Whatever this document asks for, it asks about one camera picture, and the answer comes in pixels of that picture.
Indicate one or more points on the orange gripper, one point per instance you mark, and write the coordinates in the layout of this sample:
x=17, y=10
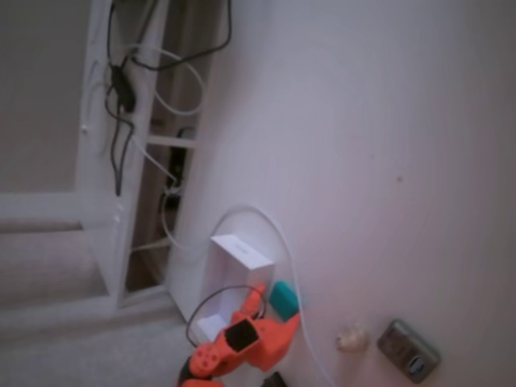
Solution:
x=277, y=331

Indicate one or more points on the green cube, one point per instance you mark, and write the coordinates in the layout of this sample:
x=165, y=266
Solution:
x=284, y=300

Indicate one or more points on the white cardboard box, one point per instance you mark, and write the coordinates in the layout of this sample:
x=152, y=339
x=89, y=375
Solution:
x=238, y=274

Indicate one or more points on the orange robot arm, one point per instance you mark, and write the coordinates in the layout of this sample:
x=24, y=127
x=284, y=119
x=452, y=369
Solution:
x=205, y=359

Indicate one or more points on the small beige bear figurine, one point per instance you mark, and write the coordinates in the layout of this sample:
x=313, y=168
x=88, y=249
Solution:
x=350, y=338

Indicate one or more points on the grey plastic case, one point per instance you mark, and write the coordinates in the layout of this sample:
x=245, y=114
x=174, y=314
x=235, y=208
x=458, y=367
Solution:
x=403, y=346

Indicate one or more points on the black power adapter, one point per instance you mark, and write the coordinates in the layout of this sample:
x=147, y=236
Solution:
x=123, y=90

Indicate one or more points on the white window frame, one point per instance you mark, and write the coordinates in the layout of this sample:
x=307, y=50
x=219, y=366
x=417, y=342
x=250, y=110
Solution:
x=96, y=169

